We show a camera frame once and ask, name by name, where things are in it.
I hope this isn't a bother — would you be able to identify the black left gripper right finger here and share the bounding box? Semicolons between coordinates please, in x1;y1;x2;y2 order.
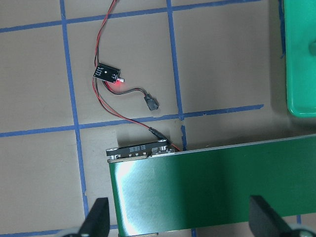
249;195;316;237

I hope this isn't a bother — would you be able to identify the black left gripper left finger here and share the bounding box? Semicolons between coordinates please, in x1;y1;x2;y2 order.
58;197;110;237

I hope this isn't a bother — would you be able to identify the green conveyor belt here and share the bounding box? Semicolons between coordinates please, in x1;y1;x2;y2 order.
109;136;316;237

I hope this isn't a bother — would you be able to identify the small black controller board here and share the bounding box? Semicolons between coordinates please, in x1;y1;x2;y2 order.
93;63;120;83

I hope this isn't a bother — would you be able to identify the green plastic tray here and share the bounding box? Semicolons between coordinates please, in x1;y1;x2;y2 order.
283;0;316;118

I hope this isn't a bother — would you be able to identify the red black power cable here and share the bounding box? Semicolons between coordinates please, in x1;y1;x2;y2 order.
91;0;185;152

